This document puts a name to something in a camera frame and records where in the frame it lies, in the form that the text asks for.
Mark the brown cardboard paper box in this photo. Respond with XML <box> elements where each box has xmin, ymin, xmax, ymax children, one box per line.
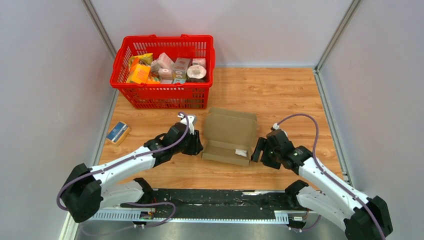
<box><xmin>201</xmin><ymin>108</ymin><xmax>258</xmax><ymax>167</ymax></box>

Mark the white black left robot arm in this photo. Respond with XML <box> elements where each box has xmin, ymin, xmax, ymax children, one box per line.
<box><xmin>56</xmin><ymin>122</ymin><xmax>203</xmax><ymax>223</ymax></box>

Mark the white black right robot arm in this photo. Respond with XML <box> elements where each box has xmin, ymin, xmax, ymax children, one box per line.
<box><xmin>251</xmin><ymin>129</ymin><xmax>393</xmax><ymax>240</ymax></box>

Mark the small white packet in box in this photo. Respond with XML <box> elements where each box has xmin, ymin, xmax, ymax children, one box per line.
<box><xmin>234</xmin><ymin>149</ymin><xmax>248</xmax><ymax>158</ymax></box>

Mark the blue yellow small box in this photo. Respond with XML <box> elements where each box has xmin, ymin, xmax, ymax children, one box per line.
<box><xmin>105</xmin><ymin>121</ymin><xmax>131</xmax><ymax>146</ymax></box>

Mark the orange snack box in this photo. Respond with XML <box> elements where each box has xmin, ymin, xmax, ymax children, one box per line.
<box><xmin>126</xmin><ymin>63</ymin><xmax>151</xmax><ymax>84</ymax></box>

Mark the round tape roll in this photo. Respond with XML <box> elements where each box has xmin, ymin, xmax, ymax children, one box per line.
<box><xmin>186</xmin><ymin>65</ymin><xmax>207</xmax><ymax>83</ymax></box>

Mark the red plastic shopping basket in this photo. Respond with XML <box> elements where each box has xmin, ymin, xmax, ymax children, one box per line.
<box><xmin>109</xmin><ymin>34</ymin><xmax>216</xmax><ymax>109</ymax></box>

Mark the pink white carton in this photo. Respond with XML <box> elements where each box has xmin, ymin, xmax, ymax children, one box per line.
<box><xmin>157</xmin><ymin>52</ymin><xmax>174</xmax><ymax>70</ymax></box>

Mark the yellow snack bag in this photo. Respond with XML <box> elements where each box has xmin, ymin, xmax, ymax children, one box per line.
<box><xmin>128</xmin><ymin>53</ymin><xmax>153</xmax><ymax>69</ymax></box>

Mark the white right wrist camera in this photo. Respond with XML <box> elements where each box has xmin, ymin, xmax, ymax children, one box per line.
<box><xmin>271</xmin><ymin>123</ymin><xmax>280</xmax><ymax>131</ymax></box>

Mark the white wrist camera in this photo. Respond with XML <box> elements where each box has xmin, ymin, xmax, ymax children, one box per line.
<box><xmin>271</xmin><ymin>123</ymin><xmax>280</xmax><ymax>131</ymax></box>
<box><xmin>178</xmin><ymin>111</ymin><xmax>197</xmax><ymax>135</ymax></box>

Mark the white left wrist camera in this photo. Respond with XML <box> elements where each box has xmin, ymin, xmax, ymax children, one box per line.
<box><xmin>178</xmin><ymin>111</ymin><xmax>197</xmax><ymax>135</ymax></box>

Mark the aluminium frame rail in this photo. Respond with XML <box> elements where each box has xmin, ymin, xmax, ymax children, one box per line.
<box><xmin>69</xmin><ymin>187</ymin><xmax>369</xmax><ymax>224</ymax></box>

